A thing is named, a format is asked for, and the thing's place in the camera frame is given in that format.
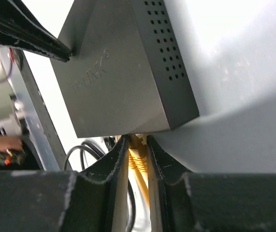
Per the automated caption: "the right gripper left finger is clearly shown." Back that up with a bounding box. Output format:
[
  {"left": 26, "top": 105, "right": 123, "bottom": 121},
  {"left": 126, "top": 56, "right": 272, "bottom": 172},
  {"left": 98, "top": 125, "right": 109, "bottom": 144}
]
[{"left": 59, "top": 135, "right": 129, "bottom": 232}]

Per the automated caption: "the short yellow ethernet cable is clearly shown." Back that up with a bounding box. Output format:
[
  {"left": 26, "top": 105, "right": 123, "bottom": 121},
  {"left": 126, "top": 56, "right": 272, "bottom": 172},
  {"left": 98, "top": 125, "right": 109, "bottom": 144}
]
[{"left": 127, "top": 134, "right": 151, "bottom": 208}]

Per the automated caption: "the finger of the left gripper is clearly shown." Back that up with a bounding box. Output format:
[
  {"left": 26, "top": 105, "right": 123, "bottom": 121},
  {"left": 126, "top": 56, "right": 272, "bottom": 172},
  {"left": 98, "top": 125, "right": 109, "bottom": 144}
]
[{"left": 0, "top": 0, "right": 71, "bottom": 62}]

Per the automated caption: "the black ethernet cable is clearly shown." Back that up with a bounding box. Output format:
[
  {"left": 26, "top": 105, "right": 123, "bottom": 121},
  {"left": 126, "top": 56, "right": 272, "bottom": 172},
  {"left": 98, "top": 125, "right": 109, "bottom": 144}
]
[{"left": 62, "top": 136, "right": 137, "bottom": 232}]

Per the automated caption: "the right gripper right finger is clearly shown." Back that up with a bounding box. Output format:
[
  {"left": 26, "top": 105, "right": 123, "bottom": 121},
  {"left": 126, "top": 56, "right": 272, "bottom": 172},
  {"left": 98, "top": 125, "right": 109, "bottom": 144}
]
[{"left": 147, "top": 136, "right": 194, "bottom": 232}]

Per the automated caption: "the black network switch box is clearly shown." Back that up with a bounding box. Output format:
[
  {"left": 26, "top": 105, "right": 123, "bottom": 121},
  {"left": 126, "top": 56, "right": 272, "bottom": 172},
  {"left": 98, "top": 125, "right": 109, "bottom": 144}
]
[{"left": 51, "top": 0, "right": 199, "bottom": 138}]

